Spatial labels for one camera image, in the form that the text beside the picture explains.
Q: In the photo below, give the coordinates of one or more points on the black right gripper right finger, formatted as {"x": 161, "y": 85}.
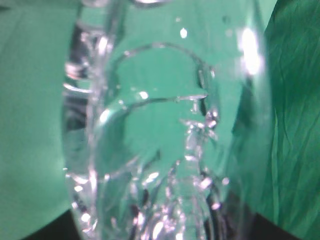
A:
{"x": 263, "y": 227}

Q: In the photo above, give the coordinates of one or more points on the green table cloth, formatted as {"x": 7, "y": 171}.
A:
{"x": 34, "y": 40}

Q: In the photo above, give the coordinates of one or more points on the green backdrop cloth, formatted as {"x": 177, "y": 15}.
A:
{"x": 287, "y": 182}

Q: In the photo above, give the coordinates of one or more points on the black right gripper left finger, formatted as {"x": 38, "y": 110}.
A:
{"x": 62, "y": 228}

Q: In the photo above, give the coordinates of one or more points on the clear plastic water bottle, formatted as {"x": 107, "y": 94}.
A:
{"x": 167, "y": 119}

